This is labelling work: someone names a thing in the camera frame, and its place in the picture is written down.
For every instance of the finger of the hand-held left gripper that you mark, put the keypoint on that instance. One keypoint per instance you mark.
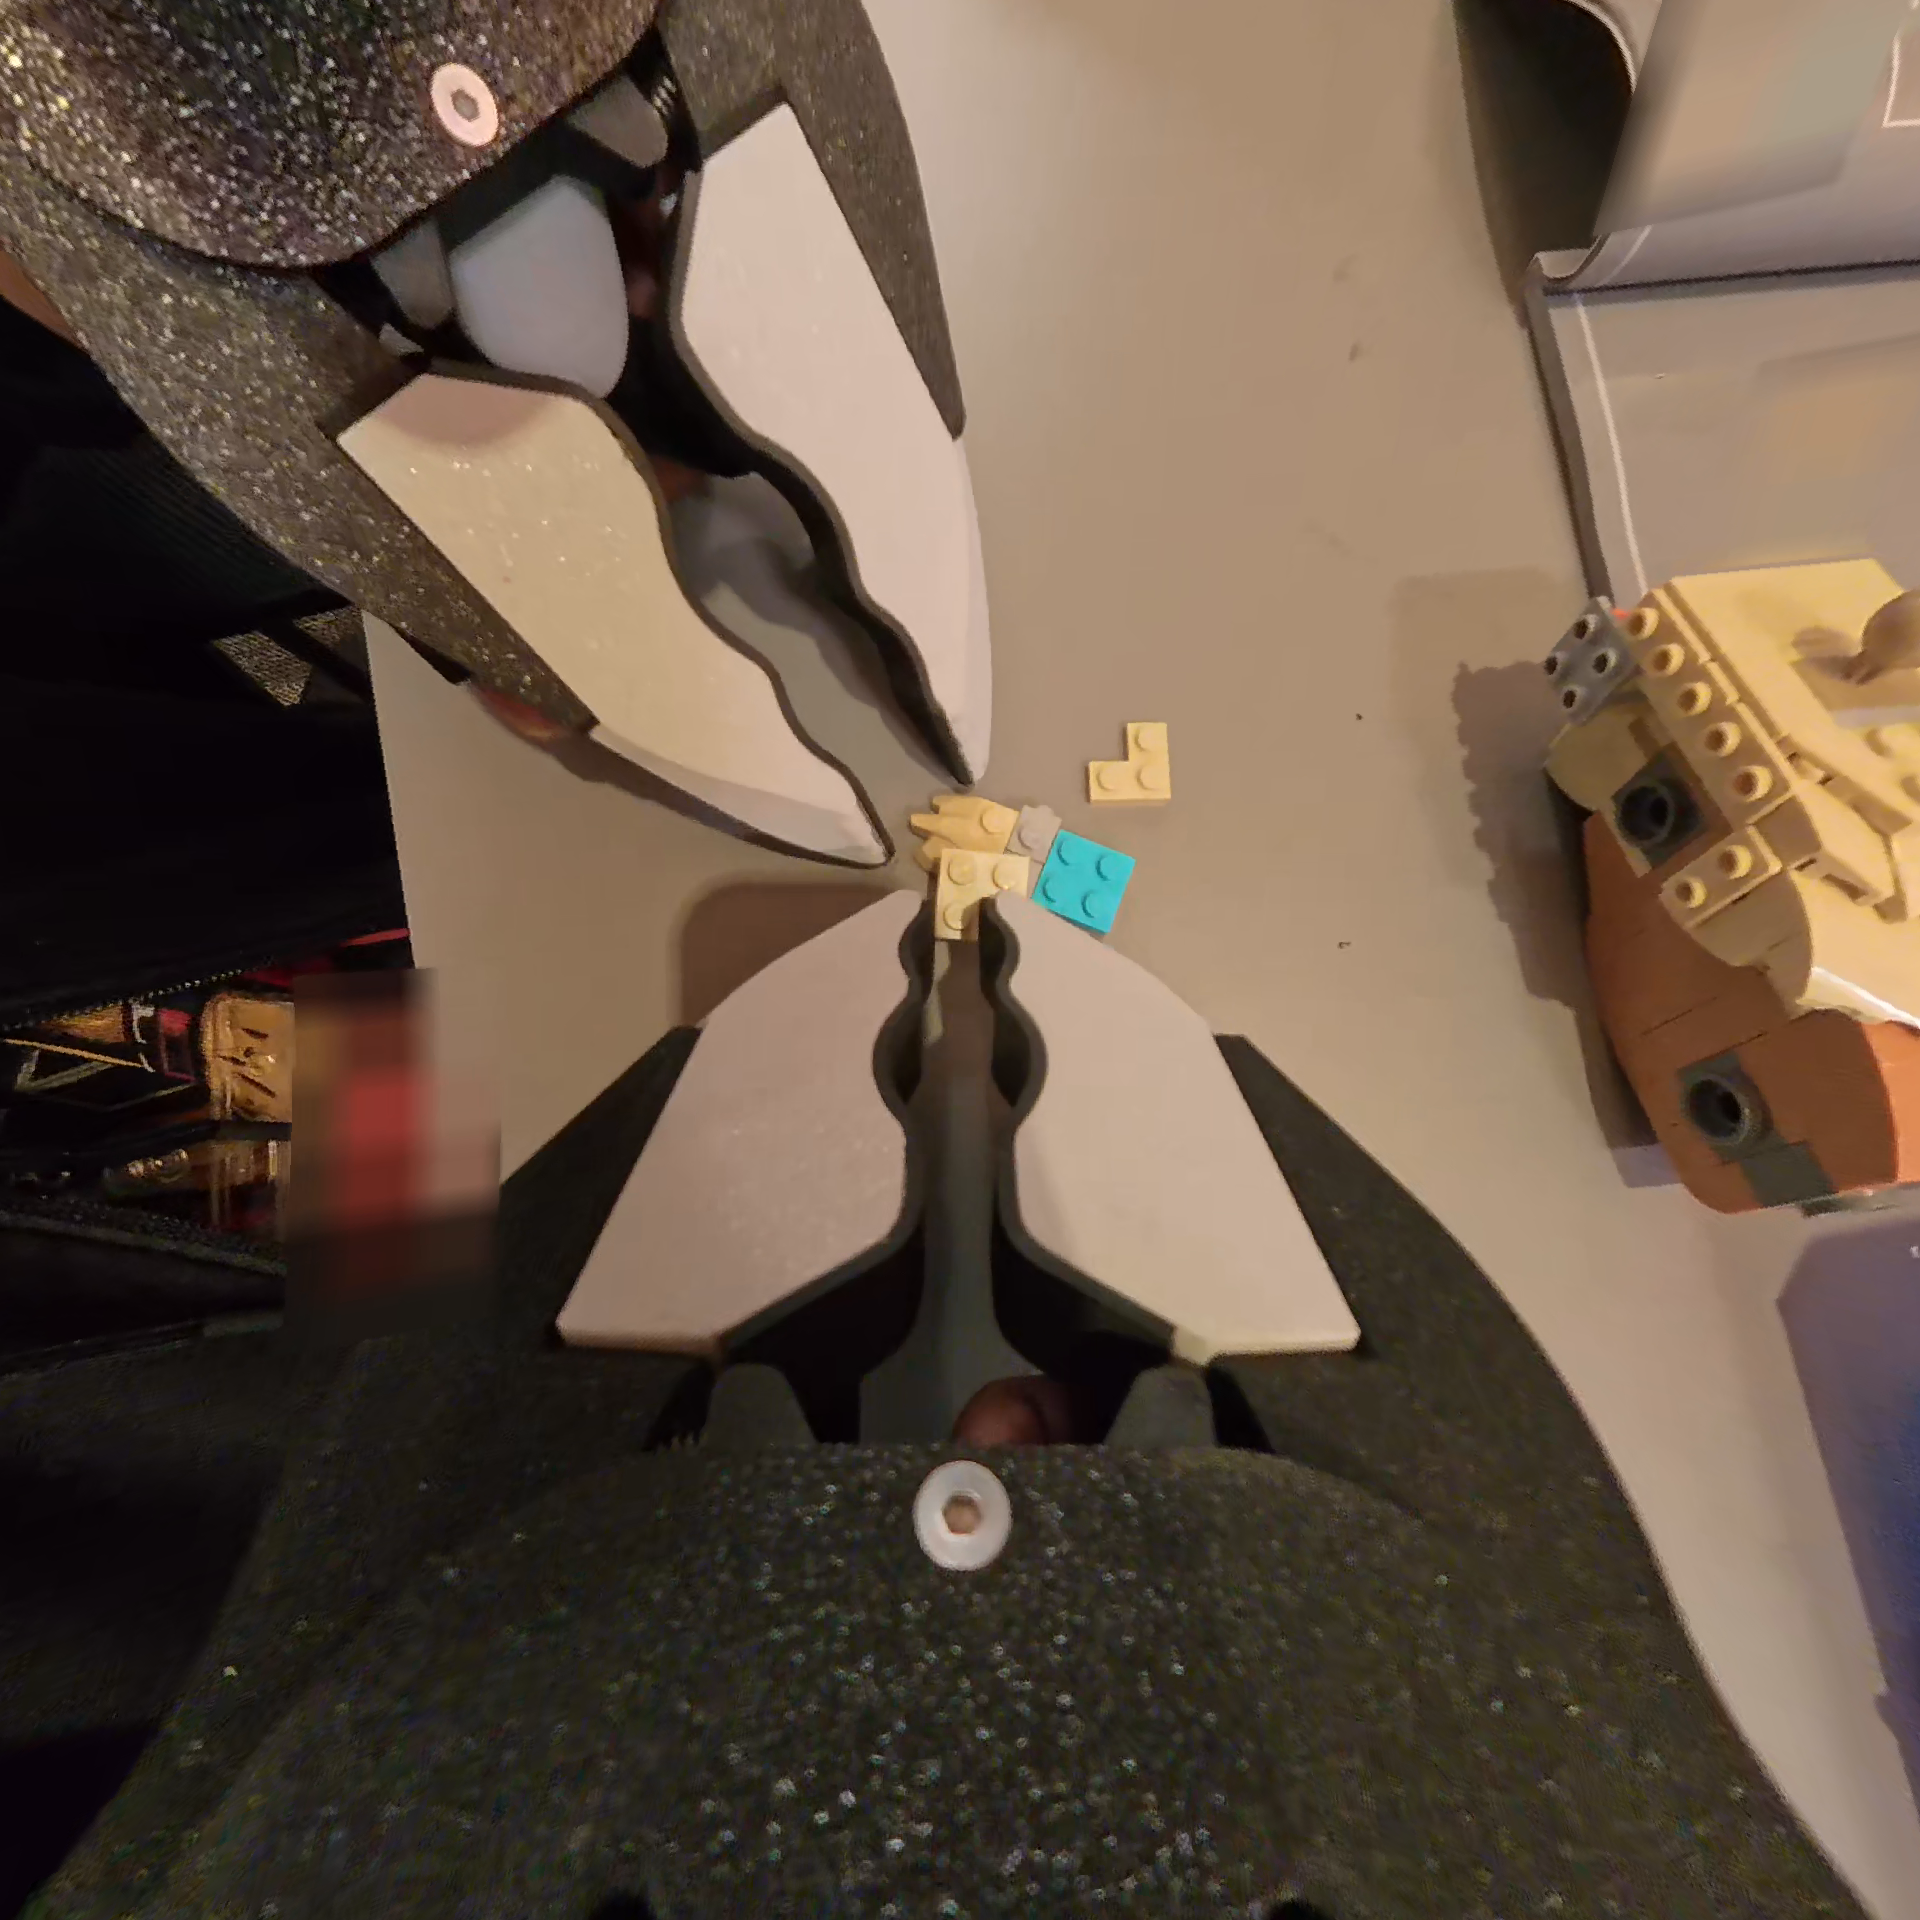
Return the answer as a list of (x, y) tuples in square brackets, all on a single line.
[(841, 374), (555, 570)]

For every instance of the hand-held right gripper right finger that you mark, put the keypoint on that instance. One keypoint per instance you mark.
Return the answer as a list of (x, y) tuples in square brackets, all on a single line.
[(1170, 1171)]

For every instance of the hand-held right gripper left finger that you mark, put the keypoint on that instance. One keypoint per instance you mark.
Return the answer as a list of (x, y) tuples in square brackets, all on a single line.
[(735, 1171)]

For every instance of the small tan teal brick assembly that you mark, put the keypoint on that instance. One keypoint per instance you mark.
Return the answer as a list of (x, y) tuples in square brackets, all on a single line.
[(1080, 882)]

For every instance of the tan corner plate brick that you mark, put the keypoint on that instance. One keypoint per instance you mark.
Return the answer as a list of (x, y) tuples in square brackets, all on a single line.
[(1143, 773)]

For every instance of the grey desk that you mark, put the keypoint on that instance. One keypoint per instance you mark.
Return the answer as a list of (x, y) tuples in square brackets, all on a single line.
[(1274, 450)]

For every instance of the person's left hand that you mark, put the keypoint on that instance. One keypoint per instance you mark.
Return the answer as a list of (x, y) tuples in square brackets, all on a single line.
[(518, 716)]

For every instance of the black fabric bag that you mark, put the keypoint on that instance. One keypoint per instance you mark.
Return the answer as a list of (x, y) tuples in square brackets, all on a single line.
[(150, 751)]

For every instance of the gold foil packet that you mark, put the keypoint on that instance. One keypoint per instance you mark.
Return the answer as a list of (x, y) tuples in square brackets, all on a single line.
[(224, 1064)]

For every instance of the tan and brown brick model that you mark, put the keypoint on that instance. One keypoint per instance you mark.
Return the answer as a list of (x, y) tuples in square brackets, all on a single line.
[(1724, 751)]

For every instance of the grey instruction booklet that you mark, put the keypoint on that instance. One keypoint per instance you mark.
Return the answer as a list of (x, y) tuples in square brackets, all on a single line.
[(1724, 420)]

